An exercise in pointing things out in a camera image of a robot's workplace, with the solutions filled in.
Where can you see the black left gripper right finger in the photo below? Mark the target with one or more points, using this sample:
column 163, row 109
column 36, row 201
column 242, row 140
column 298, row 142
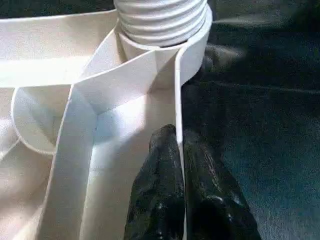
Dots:
column 215, row 200

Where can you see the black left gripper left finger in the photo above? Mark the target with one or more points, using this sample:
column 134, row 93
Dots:
column 157, row 195

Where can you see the white plastic table top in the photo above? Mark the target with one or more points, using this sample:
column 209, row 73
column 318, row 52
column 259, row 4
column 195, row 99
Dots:
column 75, row 150

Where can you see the white tapered table leg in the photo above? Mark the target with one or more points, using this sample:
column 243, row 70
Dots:
column 162, row 20

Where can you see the black work mat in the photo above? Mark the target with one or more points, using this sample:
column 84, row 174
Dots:
column 262, row 125

